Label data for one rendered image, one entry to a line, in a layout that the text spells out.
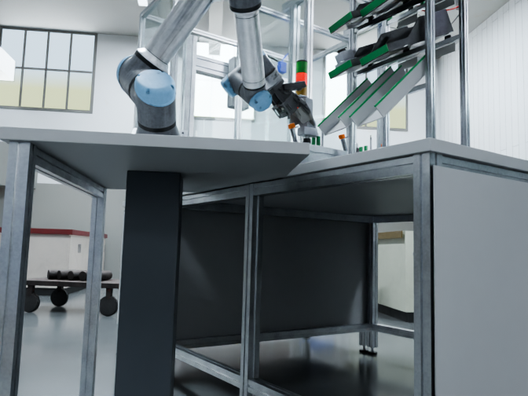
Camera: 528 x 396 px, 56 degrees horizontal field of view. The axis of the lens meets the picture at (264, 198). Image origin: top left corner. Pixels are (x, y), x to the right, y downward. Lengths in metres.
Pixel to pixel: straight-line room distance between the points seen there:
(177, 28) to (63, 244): 4.99
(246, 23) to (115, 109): 7.44
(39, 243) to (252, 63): 5.12
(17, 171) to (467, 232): 1.03
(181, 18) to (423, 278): 1.01
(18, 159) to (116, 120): 7.63
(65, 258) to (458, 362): 5.53
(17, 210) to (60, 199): 7.58
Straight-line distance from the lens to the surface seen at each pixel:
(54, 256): 6.38
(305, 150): 1.17
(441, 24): 1.71
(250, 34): 1.56
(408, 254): 4.62
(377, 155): 1.24
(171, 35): 1.59
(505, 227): 1.37
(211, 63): 2.99
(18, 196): 1.22
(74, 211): 8.72
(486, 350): 1.31
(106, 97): 8.99
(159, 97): 1.47
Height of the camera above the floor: 0.60
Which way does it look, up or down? 6 degrees up
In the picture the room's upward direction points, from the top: 2 degrees clockwise
